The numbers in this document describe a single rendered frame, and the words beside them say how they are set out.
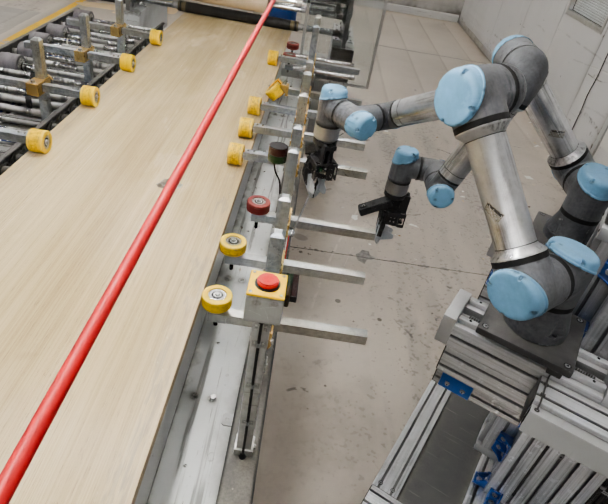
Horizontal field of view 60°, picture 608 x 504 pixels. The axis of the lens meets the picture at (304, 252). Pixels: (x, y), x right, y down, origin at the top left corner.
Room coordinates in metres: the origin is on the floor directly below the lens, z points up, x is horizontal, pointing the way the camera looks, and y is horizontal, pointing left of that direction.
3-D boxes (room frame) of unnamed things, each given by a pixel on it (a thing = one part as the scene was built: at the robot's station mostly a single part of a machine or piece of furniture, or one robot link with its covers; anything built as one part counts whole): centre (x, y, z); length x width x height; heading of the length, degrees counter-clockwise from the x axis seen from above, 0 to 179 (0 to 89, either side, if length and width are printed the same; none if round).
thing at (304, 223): (1.55, -0.01, 0.84); 0.43 x 0.03 x 0.04; 93
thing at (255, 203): (1.54, 0.18, 0.85); 0.08 x 0.08 x 0.11
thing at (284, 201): (1.26, 0.08, 0.87); 0.03 x 0.03 x 0.48; 3
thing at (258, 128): (2.05, 0.08, 0.95); 0.50 x 0.04 x 0.04; 93
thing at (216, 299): (1.04, 0.20, 0.85); 0.08 x 0.08 x 0.11
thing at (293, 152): (1.50, 0.09, 0.90); 0.03 x 0.03 x 0.48; 3
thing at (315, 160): (1.45, 0.00, 1.15); 0.09 x 0.08 x 0.12; 24
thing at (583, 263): (1.00, -0.58, 1.21); 0.13 x 0.12 x 0.14; 132
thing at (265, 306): (0.75, 0.05, 1.18); 0.07 x 0.07 x 0.08; 3
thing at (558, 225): (1.45, -0.80, 1.09); 0.15 x 0.15 x 0.10
